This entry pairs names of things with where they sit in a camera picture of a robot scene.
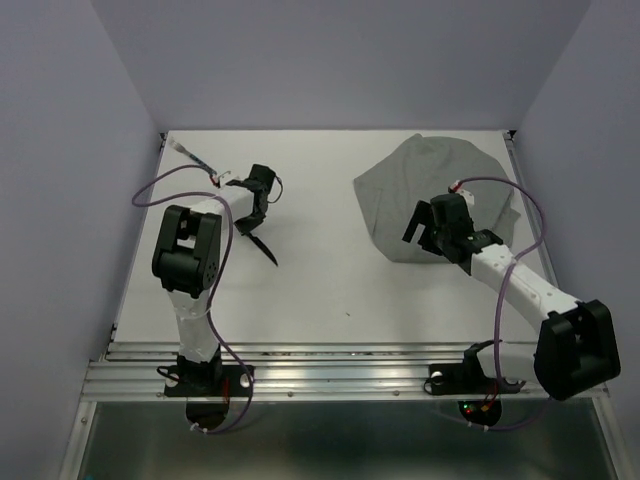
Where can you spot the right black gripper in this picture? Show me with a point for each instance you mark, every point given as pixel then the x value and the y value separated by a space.
pixel 422 214

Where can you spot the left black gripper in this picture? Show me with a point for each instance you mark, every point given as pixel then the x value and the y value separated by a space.
pixel 245 228

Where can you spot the grey cloth napkin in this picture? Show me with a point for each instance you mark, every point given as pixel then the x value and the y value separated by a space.
pixel 420 168

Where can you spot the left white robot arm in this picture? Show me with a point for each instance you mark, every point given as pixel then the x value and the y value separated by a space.
pixel 187 260

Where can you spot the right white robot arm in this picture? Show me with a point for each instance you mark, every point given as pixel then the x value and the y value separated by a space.
pixel 576 348

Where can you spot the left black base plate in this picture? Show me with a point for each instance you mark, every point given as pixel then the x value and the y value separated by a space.
pixel 231 382

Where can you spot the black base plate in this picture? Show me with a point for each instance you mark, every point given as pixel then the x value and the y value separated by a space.
pixel 448 379
pixel 231 382

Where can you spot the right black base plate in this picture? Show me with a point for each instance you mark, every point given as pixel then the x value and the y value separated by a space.
pixel 448 379

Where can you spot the aluminium rail frame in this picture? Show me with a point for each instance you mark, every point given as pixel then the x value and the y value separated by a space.
pixel 341 340

